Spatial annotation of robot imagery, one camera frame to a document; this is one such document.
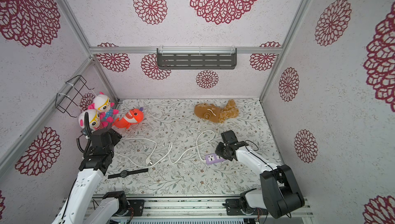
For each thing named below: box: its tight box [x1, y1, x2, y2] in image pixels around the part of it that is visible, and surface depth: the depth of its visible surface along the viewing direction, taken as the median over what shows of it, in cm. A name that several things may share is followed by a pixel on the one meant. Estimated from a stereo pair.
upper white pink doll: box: [87, 91, 119, 123], surface depth 96 cm
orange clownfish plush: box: [112, 107, 145, 130], surface depth 102 cm
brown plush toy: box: [194, 99, 240, 124], surface depth 104 cm
